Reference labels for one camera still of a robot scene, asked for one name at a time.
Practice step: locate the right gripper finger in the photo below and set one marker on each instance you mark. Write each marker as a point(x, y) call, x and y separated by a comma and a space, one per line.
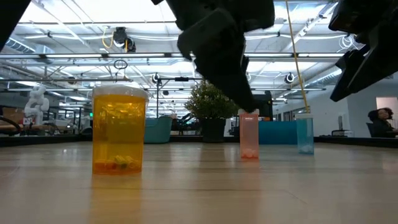
point(370, 81)
point(357, 65)

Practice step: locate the small pink pill bottle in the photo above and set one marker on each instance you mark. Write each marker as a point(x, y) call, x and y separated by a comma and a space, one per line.
point(248, 137)

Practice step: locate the small blue pill bottle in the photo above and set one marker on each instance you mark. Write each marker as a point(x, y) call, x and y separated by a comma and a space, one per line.
point(304, 133)

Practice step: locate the large orange pill bottle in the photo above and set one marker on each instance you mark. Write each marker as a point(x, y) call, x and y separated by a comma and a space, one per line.
point(118, 130)

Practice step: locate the blue plastic bin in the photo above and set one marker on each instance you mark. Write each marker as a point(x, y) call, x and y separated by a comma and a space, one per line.
point(276, 132)

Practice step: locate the teal plastic bin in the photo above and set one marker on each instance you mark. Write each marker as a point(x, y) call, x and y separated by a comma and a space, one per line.
point(158, 130)

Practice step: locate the black background gantry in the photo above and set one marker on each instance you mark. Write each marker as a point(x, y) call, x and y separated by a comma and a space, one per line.
point(182, 79)

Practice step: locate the person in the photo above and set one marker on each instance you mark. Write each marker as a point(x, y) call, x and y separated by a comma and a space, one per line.
point(381, 124)

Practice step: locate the black office chair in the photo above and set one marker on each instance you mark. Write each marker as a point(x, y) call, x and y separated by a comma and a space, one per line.
point(370, 129)

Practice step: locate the white desktop device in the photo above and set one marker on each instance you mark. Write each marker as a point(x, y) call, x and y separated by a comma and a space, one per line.
point(341, 123)

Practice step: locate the small potted green plant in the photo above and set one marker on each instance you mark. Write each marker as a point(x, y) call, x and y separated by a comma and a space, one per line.
point(211, 130)

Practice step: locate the white humanoid robot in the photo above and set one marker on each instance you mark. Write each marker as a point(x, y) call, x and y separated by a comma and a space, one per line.
point(37, 102)

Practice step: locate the brown cardboard box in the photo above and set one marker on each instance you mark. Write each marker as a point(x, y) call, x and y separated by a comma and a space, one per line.
point(14, 114)

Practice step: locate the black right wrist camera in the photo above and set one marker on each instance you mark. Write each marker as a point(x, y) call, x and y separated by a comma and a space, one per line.
point(348, 15)

